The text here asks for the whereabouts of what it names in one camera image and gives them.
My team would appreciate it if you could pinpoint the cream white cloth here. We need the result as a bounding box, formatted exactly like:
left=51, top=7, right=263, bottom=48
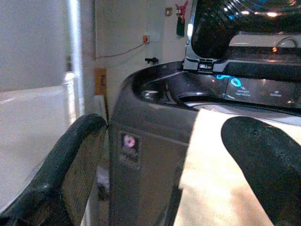
left=173, top=108, right=301, bottom=226

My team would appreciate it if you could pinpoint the red and green wall ornament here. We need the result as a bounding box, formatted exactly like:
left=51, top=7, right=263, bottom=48
left=175, top=0, right=189, bottom=37

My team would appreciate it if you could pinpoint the black glass washer lid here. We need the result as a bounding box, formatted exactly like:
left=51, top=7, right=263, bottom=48
left=182, top=0, right=301, bottom=73

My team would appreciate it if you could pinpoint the white wall socket orange plug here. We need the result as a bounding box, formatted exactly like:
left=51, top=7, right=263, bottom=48
left=142, top=33, right=159, bottom=44

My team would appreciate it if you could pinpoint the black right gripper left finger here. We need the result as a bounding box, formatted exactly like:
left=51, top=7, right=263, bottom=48
left=0, top=113, right=109, bottom=226

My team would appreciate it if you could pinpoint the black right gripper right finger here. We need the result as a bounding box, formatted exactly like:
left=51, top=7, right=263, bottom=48
left=221, top=116, right=301, bottom=226

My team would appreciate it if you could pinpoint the yellow cardboard tag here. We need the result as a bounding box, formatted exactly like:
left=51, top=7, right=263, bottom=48
left=94, top=67, right=108, bottom=96

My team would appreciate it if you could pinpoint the dark grey top-load washing machine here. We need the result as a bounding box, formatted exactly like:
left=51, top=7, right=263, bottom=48
left=106, top=30, right=301, bottom=226

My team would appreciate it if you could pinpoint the white door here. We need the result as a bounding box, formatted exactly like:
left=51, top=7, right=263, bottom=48
left=0, top=0, right=85, bottom=210

